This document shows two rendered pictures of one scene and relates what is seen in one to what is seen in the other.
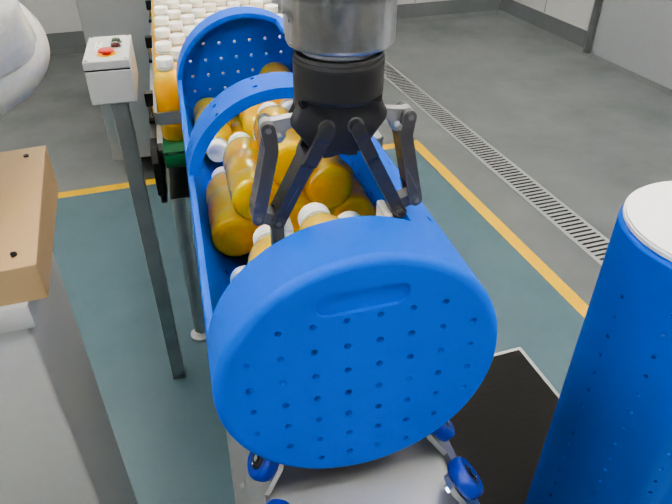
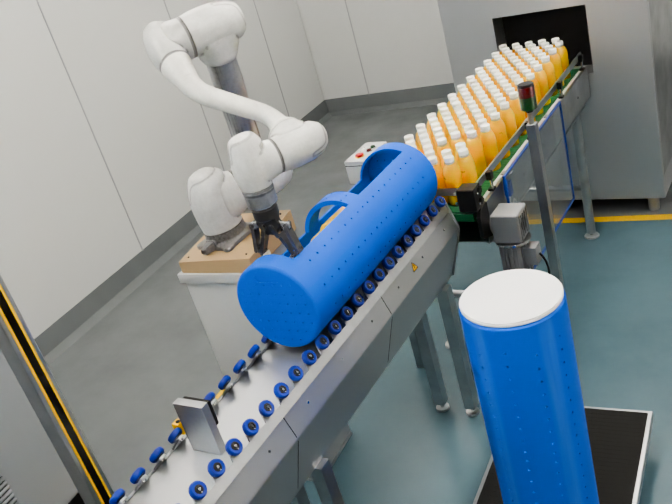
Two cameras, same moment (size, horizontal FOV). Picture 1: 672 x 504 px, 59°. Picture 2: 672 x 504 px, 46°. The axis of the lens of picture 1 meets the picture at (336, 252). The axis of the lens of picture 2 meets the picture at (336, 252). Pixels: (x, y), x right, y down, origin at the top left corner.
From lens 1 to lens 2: 196 cm
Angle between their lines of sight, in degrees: 45
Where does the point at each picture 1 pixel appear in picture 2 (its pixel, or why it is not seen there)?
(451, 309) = (292, 289)
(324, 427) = (271, 324)
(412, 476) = not seen: hidden behind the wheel
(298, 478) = (278, 348)
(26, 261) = (247, 257)
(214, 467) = (403, 423)
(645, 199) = (498, 276)
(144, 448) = (375, 400)
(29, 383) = not seen: hidden behind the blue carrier
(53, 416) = not seen: hidden behind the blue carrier
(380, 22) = (258, 202)
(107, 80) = (355, 171)
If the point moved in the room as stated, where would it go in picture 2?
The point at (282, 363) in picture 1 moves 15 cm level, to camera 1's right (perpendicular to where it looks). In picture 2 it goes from (251, 295) to (284, 305)
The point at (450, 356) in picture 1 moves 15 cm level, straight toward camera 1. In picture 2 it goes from (300, 307) to (254, 332)
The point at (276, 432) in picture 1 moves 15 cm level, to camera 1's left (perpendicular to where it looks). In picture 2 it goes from (258, 321) to (228, 311)
